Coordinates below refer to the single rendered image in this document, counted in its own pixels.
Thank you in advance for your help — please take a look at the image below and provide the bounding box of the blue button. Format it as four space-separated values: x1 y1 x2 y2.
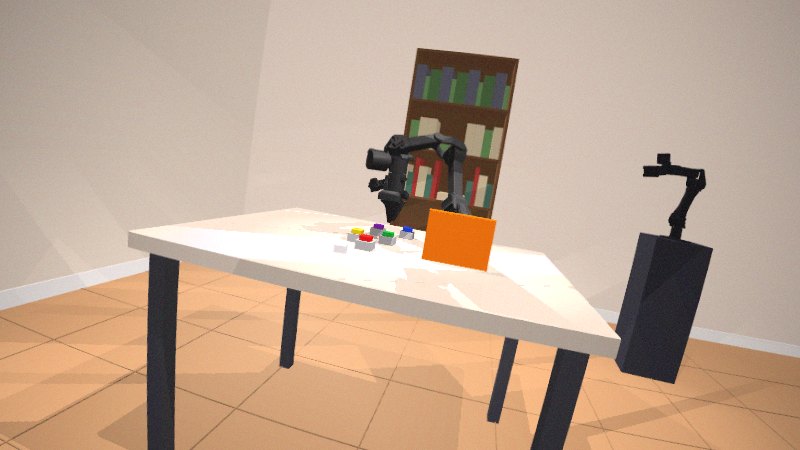
399 227 415 240

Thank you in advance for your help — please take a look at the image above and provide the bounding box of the purple button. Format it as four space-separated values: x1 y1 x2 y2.
369 223 387 236

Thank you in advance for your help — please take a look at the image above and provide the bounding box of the green button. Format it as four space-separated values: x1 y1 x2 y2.
378 231 397 246

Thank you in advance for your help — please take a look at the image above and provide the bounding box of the yellow button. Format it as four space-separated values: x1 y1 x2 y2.
347 228 367 242

